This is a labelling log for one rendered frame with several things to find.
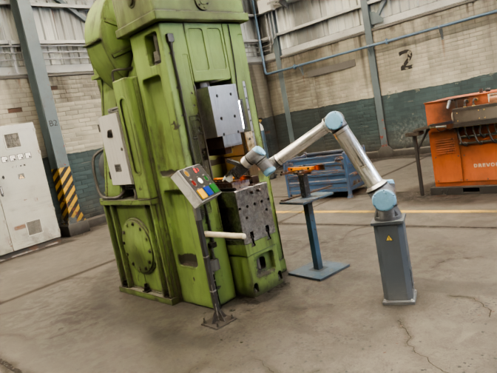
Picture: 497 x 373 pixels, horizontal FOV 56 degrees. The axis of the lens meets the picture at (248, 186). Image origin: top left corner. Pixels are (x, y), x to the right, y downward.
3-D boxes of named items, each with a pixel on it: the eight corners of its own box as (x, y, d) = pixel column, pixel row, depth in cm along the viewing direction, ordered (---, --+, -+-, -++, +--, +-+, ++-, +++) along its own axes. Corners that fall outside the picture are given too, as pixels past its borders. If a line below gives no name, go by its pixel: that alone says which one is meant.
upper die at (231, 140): (242, 143, 389) (239, 132, 388) (224, 147, 376) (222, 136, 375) (210, 148, 420) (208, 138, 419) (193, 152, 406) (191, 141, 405)
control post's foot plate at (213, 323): (238, 318, 356) (236, 306, 354) (217, 331, 341) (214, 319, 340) (220, 313, 371) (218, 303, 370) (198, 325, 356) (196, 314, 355)
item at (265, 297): (305, 283, 402) (304, 282, 401) (258, 311, 362) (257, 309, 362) (271, 278, 430) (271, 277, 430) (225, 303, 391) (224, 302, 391)
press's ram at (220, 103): (251, 129, 397) (242, 82, 392) (217, 137, 371) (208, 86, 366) (220, 135, 428) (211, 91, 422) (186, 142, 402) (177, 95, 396)
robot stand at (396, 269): (417, 291, 343) (405, 212, 335) (415, 304, 323) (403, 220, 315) (386, 292, 352) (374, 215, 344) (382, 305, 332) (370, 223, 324)
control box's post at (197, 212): (222, 320, 356) (194, 182, 342) (219, 323, 354) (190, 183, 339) (219, 320, 359) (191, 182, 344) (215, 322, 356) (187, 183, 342)
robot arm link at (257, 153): (264, 156, 324) (255, 145, 324) (251, 167, 328) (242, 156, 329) (268, 154, 332) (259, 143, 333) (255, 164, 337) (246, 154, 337)
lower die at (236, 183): (250, 185, 394) (248, 175, 393) (233, 191, 381) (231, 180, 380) (217, 186, 425) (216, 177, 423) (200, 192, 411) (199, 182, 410)
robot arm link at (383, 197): (400, 199, 315) (340, 106, 315) (401, 205, 299) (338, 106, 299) (380, 210, 321) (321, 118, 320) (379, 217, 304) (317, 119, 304)
